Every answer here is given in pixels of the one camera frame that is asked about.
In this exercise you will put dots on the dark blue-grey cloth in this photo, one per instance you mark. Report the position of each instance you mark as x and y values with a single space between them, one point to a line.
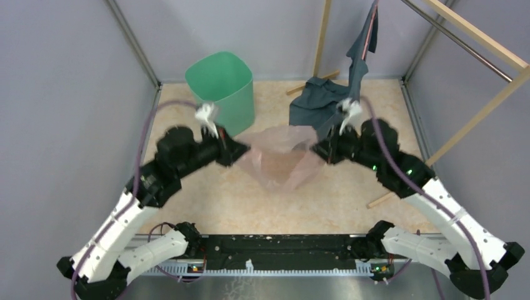
318 105

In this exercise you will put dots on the metal rod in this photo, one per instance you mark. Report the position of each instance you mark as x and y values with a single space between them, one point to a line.
439 27

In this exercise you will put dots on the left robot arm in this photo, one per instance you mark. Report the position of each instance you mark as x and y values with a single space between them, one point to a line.
105 267

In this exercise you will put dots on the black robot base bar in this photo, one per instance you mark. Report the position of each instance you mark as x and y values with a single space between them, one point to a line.
289 252

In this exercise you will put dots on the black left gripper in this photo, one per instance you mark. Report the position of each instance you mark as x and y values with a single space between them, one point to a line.
230 150

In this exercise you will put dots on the white cable duct strip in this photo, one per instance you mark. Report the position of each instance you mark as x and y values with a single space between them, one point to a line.
182 269

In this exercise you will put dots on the pink translucent trash bag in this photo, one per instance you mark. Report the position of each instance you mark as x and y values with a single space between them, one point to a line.
280 158

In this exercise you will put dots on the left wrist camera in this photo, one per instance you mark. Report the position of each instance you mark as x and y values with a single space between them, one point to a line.
205 114

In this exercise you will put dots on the wooden drying rack frame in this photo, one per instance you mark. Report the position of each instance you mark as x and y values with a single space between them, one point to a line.
488 169

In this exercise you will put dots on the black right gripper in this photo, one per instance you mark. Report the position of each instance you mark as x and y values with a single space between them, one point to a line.
327 148

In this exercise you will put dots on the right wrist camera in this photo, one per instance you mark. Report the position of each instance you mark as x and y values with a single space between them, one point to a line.
351 111

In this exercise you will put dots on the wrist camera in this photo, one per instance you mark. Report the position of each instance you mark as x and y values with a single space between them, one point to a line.
351 111
205 114

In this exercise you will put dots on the green plastic trash bin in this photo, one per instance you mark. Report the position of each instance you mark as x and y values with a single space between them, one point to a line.
226 80

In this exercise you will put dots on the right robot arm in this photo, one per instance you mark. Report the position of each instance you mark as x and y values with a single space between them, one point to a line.
474 260

